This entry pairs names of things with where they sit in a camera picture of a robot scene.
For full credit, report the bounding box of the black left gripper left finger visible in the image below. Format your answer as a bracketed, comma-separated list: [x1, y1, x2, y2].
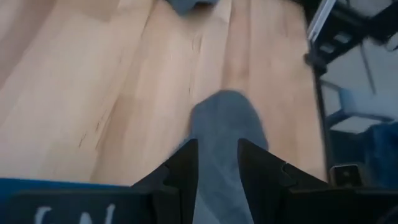
[131, 138, 200, 224]

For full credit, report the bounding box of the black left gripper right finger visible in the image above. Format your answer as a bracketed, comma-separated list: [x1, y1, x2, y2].
[238, 138, 331, 224]

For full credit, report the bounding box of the grey hat with button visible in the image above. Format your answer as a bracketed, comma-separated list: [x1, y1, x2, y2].
[180, 90, 270, 224]

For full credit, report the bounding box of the pale grey hat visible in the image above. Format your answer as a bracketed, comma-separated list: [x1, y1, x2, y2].
[166, 0, 220, 16]

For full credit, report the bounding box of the blue fabric item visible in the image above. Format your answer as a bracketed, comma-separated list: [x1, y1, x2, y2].
[363, 122, 398, 189]

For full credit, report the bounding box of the pale blue chair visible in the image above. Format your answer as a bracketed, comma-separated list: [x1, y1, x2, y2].
[323, 88, 396, 129]

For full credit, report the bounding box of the blue plastic strip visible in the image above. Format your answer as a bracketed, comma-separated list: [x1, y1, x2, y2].
[0, 177, 132, 205]

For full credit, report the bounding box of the aluminium rail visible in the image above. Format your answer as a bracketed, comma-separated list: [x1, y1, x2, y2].
[307, 0, 337, 42]

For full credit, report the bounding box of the black table frame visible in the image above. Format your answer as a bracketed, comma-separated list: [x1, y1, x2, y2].
[303, 0, 398, 184]

